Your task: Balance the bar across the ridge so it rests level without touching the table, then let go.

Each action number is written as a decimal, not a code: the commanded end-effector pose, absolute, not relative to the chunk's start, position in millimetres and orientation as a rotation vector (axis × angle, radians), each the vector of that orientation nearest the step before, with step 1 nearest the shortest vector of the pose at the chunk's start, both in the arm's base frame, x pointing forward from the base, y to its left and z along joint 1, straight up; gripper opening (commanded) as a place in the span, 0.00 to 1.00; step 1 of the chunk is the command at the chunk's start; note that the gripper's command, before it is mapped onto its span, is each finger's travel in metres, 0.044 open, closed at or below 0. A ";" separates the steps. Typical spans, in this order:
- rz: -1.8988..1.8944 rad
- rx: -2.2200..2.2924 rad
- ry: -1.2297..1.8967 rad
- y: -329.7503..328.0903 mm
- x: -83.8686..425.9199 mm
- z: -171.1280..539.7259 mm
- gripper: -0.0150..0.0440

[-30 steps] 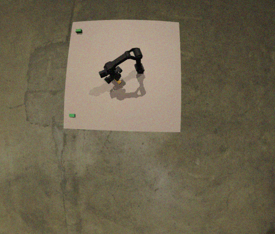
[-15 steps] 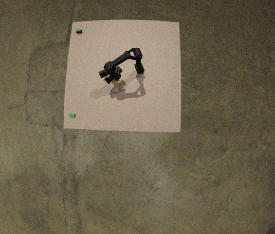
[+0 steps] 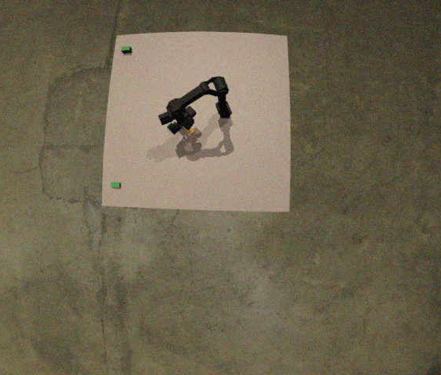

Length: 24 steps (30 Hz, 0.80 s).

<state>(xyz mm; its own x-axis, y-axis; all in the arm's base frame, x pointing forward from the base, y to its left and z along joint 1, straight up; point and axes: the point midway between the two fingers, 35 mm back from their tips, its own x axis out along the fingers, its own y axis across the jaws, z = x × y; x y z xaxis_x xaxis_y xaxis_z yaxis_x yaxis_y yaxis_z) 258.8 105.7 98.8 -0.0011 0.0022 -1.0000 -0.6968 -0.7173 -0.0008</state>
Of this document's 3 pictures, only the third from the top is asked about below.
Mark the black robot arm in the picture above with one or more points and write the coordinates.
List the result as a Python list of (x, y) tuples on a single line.
[(177, 107)]

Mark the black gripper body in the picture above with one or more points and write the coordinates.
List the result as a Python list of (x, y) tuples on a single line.
[(189, 113)]

